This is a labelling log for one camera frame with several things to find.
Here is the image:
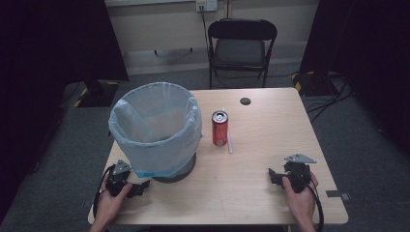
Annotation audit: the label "yellow-striped stand base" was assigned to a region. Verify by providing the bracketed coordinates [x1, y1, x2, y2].
[73, 79, 121, 108]
[290, 70, 340, 98]

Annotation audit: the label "white wall outlet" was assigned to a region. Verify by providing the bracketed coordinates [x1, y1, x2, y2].
[194, 0, 219, 14]

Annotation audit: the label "grey mesh trash bin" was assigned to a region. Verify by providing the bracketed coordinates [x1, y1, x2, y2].
[150, 153, 197, 185]

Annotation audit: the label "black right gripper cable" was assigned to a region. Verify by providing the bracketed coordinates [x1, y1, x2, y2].
[298, 173, 325, 232]

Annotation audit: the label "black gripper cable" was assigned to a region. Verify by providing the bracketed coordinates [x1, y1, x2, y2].
[92, 163, 116, 218]
[298, 173, 325, 232]

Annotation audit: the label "grey tape strip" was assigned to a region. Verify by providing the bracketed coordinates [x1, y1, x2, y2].
[325, 189, 351, 202]

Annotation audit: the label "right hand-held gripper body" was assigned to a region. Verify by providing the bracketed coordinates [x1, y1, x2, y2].
[282, 153, 318, 194]

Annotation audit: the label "black folding chair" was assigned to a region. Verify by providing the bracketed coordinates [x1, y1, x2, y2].
[207, 17, 278, 90]

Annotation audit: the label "low metal bar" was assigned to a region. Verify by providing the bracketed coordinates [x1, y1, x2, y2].
[154, 47, 194, 56]

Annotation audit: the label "black outlet cable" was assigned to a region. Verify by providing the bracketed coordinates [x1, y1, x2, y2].
[199, 5, 211, 54]

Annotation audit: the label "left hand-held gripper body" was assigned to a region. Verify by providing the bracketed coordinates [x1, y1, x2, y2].
[104, 159, 133, 198]

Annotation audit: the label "black floor cables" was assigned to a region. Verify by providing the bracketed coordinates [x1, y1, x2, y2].
[302, 72, 355, 124]

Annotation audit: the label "white straw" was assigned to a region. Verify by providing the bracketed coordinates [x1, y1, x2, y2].
[220, 107, 234, 155]

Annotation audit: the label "black curtain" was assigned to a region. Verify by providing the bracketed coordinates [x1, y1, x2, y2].
[299, 0, 410, 158]
[0, 0, 131, 223]

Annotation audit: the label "red soda can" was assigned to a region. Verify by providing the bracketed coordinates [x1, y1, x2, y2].
[211, 110, 229, 147]

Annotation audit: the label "person's left hand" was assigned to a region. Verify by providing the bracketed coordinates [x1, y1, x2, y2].
[93, 183, 134, 226]

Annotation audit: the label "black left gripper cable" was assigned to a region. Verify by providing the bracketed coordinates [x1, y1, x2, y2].
[92, 163, 116, 218]

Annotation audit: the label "person's right hand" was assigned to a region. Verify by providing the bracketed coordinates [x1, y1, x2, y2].
[281, 171, 320, 224]

